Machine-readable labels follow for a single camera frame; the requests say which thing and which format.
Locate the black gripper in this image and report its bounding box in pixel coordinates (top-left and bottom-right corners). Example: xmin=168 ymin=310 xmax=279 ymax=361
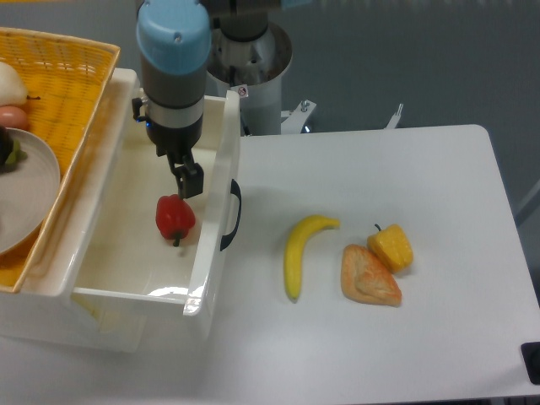
xmin=132 ymin=96 xmax=203 ymax=199

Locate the red bell pepper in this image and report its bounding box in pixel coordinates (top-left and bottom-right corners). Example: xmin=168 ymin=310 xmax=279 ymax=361
xmin=155 ymin=194 xmax=196 ymax=247

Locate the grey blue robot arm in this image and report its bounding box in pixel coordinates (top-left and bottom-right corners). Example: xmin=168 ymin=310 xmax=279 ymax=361
xmin=132 ymin=1 xmax=301 ymax=199

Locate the open upper white drawer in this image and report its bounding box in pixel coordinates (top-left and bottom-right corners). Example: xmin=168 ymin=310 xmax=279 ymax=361
xmin=76 ymin=91 xmax=240 ymax=339

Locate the white drawer cabinet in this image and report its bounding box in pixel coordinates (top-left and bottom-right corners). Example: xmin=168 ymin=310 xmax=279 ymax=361
xmin=1 ymin=68 xmax=145 ymax=353

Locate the yellow bell pepper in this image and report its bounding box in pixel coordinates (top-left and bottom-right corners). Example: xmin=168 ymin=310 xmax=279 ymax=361
xmin=367 ymin=224 xmax=413 ymax=273

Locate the yellow banana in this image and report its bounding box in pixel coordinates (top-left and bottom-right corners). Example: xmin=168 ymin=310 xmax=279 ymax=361
xmin=283 ymin=214 xmax=340 ymax=302

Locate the yellow woven basket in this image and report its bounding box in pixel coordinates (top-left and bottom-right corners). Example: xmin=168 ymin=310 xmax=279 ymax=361
xmin=1 ymin=27 xmax=121 ymax=294

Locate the grey round plate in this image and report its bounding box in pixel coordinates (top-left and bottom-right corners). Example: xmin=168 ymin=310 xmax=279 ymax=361
xmin=1 ymin=128 xmax=61 ymax=254

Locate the dark purple mangosteen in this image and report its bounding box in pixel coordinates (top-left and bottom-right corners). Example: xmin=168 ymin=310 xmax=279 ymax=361
xmin=1 ymin=127 xmax=27 ymax=172

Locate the white pear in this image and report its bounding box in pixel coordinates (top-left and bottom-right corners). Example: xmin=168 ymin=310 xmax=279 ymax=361
xmin=0 ymin=62 xmax=40 ymax=106

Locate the triangular toast bread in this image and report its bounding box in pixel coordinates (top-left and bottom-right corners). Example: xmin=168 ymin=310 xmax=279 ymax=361
xmin=340 ymin=244 xmax=402 ymax=307

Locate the black corner device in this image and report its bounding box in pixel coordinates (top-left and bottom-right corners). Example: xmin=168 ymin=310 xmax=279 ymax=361
xmin=521 ymin=342 xmax=540 ymax=386

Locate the black drawer handle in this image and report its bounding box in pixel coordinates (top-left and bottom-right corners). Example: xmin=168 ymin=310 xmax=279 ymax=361
xmin=220 ymin=179 xmax=243 ymax=251

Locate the white metal bracket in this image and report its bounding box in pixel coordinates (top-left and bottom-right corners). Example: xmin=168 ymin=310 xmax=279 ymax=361
xmin=385 ymin=103 xmax=404 ymax=129

